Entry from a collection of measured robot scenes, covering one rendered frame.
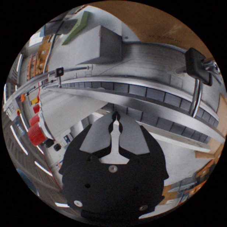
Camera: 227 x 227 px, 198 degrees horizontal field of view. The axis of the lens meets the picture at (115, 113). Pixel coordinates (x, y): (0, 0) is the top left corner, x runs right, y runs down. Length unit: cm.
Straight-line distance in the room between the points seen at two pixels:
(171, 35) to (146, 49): 10
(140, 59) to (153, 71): 5
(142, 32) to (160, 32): 3
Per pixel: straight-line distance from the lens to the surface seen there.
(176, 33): 15
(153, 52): 21
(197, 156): 38
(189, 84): 22
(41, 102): 32
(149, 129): 15
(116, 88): 18
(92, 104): 15
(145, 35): 17
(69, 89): 17
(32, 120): 19
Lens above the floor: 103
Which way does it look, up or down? 46 degrees down
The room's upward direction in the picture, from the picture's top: 129 degrees counter-clockwise
